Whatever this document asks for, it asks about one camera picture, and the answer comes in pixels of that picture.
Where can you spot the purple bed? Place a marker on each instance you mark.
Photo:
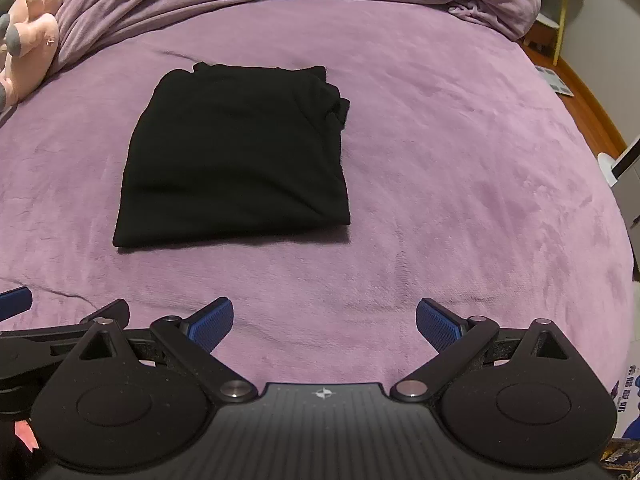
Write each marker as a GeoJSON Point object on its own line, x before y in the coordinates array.
{"type": "Point", "coordinates": [450, 185]}

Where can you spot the pink plush toy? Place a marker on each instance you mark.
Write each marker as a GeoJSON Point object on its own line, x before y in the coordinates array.
{"type": "Point", "coordinates": [35, 30]}

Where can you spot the bathroom scale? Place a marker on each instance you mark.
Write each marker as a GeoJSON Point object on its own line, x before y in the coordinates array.
{"type": "Point", "coordinates": [555, 80]}

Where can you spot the white appliance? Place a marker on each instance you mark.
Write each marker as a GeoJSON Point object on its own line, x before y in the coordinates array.
{"type": "Point", "coordinates": [612, 165]}

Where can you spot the black long-sleeved shirt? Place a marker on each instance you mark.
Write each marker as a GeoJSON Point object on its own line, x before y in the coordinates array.
{"type": "Point", "coordinates": [225, 160]}

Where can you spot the white blue printed box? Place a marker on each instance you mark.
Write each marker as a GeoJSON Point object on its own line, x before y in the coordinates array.
{"type": "Point", "coordinates": [627, 400]}

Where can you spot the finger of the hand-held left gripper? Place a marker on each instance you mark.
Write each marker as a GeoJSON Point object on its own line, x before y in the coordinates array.
{"type": "Point", "coordinates": [35, 340]}
{"type": "Point", "coordinates": [14, 305]}

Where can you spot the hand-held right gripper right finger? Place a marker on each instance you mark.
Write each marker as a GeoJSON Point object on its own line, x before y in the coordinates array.
{"type": "Point", "coordinates": [437, 322]}

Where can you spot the white yellow-legged side table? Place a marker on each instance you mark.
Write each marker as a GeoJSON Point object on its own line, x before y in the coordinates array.
{"type": "Point", "coordinates": [562, 20]}

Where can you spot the dark printed box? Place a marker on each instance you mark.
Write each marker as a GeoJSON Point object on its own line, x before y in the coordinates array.
{"type": "Point", "coordinates": [622, 455]}

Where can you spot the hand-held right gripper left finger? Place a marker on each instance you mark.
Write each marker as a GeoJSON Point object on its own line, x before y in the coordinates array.
{"type": "Point", "coordinates": [212, 322]}

